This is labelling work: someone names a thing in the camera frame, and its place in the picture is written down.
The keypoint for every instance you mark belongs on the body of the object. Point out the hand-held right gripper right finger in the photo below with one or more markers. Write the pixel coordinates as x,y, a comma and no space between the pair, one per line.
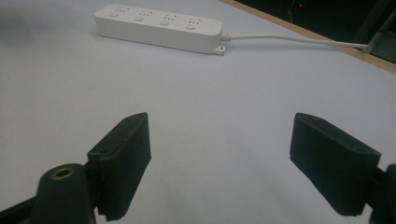
330,165

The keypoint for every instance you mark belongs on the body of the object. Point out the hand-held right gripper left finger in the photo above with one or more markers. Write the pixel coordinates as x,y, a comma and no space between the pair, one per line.
124,161

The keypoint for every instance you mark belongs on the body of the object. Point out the white power strip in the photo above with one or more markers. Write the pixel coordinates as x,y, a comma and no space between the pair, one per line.
160,27

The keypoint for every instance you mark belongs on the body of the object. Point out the dark metal stand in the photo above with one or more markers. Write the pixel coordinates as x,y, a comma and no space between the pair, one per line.
378,29

